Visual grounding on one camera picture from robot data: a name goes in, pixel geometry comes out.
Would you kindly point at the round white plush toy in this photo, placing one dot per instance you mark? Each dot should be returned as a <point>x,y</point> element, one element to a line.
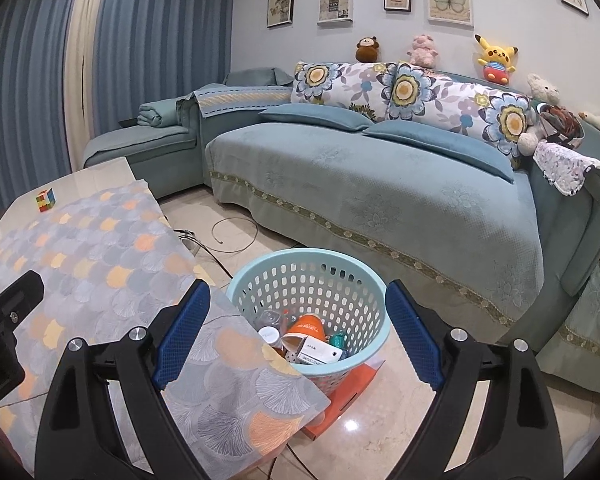
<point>530,142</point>

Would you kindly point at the folded teal blanket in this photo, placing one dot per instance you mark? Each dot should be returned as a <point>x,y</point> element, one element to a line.
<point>157,112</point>

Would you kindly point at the butterfly picture frame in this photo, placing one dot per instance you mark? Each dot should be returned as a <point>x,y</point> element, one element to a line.
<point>450,5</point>

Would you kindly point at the striped sofa back cover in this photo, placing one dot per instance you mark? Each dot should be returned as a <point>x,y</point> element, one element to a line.
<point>240,100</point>

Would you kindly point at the tall black picture frame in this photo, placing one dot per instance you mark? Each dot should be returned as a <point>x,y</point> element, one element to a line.
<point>281,5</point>

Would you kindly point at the pink drink bottle grey cap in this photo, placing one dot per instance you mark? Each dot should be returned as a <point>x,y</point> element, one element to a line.
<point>269,335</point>

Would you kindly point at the light blue plastic basket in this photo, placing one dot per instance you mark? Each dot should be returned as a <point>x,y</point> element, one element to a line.
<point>307,256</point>

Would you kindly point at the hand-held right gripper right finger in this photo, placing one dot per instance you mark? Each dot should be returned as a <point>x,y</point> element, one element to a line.
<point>412,335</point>

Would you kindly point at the dark tangled bundle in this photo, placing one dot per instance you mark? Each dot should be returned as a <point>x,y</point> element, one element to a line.
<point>562,122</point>

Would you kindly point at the dark blue flat cushion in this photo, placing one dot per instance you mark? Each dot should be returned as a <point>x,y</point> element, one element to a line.
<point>440,145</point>
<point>315,116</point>

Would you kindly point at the blue curtain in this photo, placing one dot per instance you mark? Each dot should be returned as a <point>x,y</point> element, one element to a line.
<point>165,35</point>
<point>25,85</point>

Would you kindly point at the yellow mouse plush toy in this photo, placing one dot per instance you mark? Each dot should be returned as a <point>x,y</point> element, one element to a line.
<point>495,60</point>

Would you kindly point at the white patchwork picture frame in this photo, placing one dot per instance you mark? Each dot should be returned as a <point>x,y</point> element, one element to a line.
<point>336,6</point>

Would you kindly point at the white lace armrest cover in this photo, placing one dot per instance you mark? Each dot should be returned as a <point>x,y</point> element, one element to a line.
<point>565,165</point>

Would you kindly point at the flat orange cardboard box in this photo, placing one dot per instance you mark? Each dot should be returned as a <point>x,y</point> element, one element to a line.
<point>350,400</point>

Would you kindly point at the grey orange fan-pattern tablecloth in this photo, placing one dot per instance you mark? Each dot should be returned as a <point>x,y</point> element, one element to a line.
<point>105,270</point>

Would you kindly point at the cream sheer curtain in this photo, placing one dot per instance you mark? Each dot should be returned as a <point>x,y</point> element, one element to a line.
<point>87,60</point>

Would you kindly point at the floral print pillow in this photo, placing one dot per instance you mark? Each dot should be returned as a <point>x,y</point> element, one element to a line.
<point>510,120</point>
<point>435,95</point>
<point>340,85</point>

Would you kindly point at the colourful puzzle cube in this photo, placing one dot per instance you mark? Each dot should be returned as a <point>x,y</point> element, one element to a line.
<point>45,201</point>

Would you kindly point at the brown monkey plush toy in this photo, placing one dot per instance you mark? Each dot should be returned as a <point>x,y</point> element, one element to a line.
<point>369,50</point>

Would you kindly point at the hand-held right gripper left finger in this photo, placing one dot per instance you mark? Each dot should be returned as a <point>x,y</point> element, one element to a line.
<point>180,335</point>

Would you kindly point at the teal bottle cap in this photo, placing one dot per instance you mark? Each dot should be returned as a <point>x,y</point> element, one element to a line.
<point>338,341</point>

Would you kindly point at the white rectangular box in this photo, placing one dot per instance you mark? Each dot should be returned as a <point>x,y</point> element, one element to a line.
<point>320,352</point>

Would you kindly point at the white bunny plush toy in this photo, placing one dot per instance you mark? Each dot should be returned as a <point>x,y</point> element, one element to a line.
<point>544,90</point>

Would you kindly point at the pink plush toy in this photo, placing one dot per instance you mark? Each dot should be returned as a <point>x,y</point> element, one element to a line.
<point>424,51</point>

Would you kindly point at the orange paper cup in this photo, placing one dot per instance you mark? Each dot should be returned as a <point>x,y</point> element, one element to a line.
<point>307,330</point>

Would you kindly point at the teal fabric sofa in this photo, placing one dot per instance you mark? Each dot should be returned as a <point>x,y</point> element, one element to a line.
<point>380,200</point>

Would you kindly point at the clear plastic bottle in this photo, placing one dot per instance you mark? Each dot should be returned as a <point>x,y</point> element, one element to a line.
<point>272,317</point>

